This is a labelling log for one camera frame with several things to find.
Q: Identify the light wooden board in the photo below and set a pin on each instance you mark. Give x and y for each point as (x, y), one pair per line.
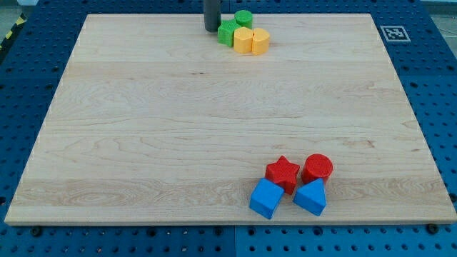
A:
(156, 123)

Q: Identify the red star block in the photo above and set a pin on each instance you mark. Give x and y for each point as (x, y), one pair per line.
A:
(283, 173)

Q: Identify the blue cube block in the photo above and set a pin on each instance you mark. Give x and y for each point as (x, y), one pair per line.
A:
(265, 198)

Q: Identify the yellow hexagon block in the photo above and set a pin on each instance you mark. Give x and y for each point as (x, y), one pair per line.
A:
(242, 40)

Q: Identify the red cylinder block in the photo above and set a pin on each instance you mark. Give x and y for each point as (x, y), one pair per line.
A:
(316, 166)

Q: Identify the yellow heart block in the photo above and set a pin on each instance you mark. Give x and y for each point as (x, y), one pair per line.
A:
(260, 43)

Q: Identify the green star block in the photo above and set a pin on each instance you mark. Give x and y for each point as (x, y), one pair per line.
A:
(226, 31)

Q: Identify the blue triangle block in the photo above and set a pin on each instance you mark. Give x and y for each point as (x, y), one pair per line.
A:
(311, 197)

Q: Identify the green cylinder block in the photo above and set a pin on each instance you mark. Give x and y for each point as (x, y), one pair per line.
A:
(244, 18)

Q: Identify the white fiducial marker tag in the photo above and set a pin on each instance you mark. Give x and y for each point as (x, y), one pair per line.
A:
(393, 33)

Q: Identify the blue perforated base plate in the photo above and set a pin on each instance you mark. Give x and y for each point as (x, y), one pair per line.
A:
(34, 62)

